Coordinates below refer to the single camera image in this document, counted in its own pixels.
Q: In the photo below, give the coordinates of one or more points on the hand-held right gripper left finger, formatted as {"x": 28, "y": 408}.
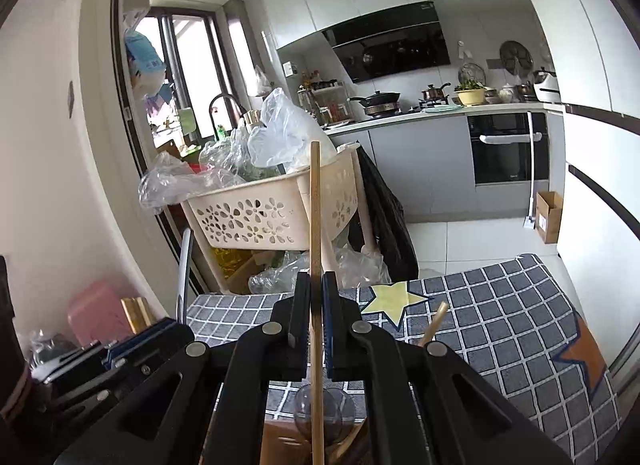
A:
{"x": 302, "y": 325}

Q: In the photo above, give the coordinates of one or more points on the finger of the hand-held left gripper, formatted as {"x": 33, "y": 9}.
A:
{"x": 80, "y": 360}
{"x": 150, "y": 340}

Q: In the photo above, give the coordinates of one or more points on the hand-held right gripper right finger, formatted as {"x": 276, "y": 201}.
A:
{"x": 330, "y": 325}

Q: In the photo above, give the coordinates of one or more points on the wooden chopstick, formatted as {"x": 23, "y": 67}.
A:
{"x": 137, "y": 315}
{"x": 315, "y": 205}
{"x": 434, "y": 322}

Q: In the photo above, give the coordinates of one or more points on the grey utensil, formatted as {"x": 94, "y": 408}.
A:
{"x": 185, "y": 270}

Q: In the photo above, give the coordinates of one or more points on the grey spoon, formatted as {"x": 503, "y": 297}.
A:
{"x": 332, "y": 407}

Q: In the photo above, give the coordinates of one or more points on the beige utensil cup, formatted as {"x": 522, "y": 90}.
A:
{"x": 280, "y": 440}

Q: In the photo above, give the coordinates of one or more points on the plastic bag on floor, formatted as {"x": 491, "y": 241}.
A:
{"x": 50, "y": 350}

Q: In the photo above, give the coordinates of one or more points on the large pink plastic stool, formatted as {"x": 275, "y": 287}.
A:
{"x": 97, "y": 312}

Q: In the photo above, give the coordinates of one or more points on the black hanging bag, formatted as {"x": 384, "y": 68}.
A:
{"x": 387, "y": 220}

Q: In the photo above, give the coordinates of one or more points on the beige perforated basket cart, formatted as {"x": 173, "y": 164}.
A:
{"x": 250, "y": 215}

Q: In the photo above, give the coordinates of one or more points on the crumpled clear plastic bag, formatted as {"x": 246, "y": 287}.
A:
{"x": 175, "y": 180}

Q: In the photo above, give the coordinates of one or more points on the grey checked tablecloth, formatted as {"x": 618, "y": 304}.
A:
{"x": 500, "y": 325}

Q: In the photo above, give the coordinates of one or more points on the large clear plastic bag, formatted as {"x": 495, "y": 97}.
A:
{"x": 285, "y": 130}

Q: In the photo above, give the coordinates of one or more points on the spice rack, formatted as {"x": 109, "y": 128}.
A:
{"x": 330, "y": 105}

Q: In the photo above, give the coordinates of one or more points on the black frying pan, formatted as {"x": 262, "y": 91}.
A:
{"x": 380, "y": 100}

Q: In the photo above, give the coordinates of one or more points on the black kitchen faucet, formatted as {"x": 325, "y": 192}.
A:
{"x": 214, "y": 105}

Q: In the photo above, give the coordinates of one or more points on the cardboard box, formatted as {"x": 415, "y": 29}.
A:
{"x": 547, "y": 217}

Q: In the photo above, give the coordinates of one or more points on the black built-in oven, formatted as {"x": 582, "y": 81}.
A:
{"x": 505, "y": 155}

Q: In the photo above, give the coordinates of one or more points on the white pole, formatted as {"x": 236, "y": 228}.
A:
{"x": 531, "y": 170}

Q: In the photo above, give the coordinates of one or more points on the steel cooking pot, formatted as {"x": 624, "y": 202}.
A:
{"x": 436, "y": 92}

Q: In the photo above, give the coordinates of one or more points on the blue and white bag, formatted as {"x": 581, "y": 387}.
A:
{"x": 145, "y": 62}

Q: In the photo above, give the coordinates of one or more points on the black range hood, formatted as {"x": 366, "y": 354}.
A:
{"x": 395, "y": 42}

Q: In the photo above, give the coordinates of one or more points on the white rice cooker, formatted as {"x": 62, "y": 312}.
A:
{"x": 546, "y": 87}

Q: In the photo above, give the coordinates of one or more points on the round metal rack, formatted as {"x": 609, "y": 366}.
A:
{"x": 516, "y": 57}

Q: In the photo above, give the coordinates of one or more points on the grey wall switch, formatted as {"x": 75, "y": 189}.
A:
{"x": 71, "y": 100}

